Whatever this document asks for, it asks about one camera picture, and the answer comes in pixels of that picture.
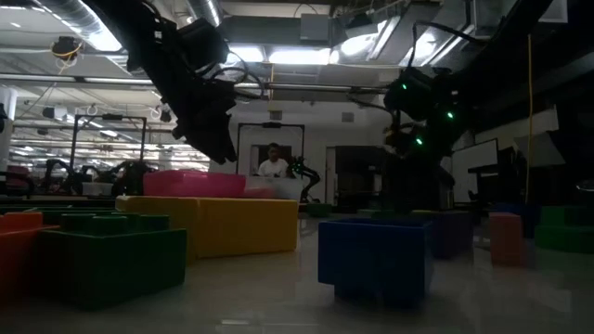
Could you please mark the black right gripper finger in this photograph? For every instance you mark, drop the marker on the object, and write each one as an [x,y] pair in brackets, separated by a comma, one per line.
[420,199]

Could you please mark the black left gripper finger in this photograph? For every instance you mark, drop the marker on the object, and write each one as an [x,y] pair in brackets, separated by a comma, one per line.
[222,146]
[202,146]

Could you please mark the black background robot arm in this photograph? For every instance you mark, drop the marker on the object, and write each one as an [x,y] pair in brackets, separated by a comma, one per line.
[308,174]
[55,169]
[130,176]

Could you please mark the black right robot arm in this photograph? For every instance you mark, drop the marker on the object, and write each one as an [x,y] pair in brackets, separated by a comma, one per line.
[487,60]

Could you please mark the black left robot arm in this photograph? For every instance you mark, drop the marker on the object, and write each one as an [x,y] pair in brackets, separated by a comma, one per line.
[134,37]

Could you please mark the pink plastic bin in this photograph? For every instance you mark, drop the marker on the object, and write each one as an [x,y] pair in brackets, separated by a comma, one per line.
[195,184]

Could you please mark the purple long toy block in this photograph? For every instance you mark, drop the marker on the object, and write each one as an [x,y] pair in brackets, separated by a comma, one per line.
[452,236]

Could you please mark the green long toy block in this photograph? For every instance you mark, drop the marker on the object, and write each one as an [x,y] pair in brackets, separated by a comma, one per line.
[79,210]
[371,213]

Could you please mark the whiteboard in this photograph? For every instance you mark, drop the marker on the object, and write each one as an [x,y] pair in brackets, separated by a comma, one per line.
[473,162]

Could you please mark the person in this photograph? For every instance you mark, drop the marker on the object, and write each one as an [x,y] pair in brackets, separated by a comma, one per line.
[274,168]

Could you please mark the dark cabinet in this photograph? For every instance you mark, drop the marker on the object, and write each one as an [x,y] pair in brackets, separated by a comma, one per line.
[359,176]

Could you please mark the ceiling light panel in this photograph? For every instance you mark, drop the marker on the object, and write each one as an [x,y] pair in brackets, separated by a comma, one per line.
[297,56]
[246,53]

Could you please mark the dark desk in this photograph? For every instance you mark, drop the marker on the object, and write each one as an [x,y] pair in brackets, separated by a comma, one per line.
[487,185]

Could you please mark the blue small toy block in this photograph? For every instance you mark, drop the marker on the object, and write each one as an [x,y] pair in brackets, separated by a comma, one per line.
[371,260]

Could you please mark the orange toy block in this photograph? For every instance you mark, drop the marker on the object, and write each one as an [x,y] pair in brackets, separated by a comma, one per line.
[508,239]

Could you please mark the grey ceiling pipe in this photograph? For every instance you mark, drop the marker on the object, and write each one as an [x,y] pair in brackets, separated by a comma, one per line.
[301,86]

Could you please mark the white container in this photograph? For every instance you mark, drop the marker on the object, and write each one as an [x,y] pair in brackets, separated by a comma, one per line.
[97,188]

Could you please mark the grey ceiling box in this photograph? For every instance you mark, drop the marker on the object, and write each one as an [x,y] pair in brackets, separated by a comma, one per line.
[314,27]

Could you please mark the red background object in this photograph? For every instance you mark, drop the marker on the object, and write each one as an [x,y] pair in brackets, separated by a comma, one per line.
[18,176]

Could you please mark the white pillar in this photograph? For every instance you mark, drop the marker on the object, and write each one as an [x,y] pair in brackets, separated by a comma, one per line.
[9,139]

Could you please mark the red toy block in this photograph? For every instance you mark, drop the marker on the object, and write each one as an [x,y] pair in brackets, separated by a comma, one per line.
[23,264]

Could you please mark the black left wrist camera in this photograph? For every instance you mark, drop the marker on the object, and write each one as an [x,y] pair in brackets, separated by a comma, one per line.
[204,44]

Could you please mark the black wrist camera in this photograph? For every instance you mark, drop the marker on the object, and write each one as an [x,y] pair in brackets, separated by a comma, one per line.
[204,44]
[410,97]

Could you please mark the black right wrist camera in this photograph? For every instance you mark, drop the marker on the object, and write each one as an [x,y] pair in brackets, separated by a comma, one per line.
[410,97]

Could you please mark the grey wall vent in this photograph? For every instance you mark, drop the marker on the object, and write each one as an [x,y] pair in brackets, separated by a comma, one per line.
[348,117]

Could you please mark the silver round ceiling duct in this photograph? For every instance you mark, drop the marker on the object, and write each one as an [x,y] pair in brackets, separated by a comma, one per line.
[206,11]

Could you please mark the white wall panel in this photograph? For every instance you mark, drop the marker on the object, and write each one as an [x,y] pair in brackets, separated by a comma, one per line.
[538,150]

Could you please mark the large silver ceiling duct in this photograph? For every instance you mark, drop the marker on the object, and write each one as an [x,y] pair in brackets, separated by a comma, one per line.
[79,18]

